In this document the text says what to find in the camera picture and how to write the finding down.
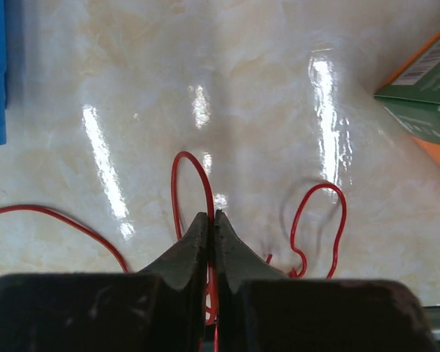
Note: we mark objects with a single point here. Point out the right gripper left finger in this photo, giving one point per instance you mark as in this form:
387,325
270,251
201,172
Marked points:
159,308

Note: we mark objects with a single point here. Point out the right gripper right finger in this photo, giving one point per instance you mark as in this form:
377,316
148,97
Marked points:
260,309

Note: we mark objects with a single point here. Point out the orange yellow sponge pack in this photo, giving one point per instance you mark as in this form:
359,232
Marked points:
412,97

